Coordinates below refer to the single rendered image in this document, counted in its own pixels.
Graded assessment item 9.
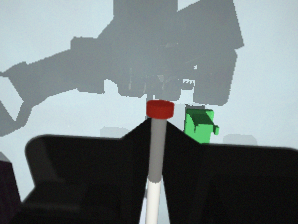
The white pin with red cap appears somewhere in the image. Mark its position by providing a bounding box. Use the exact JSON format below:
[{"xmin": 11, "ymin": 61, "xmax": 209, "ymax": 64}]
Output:
[{"xmin": 145, "ymin": 100, "xmax": 175, "ymax": 224}]

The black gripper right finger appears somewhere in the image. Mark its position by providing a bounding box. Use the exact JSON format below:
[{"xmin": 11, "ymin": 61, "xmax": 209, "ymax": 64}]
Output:
[{"xmin": 162, "ymin": 121, "xmax": 298, "ymax": 224}]

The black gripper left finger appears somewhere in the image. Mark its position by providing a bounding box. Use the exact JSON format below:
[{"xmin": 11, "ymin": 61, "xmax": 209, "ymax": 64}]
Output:
[{"xmin": 24, "ymin": 118, "xmax": 152, "ymax": 224}]

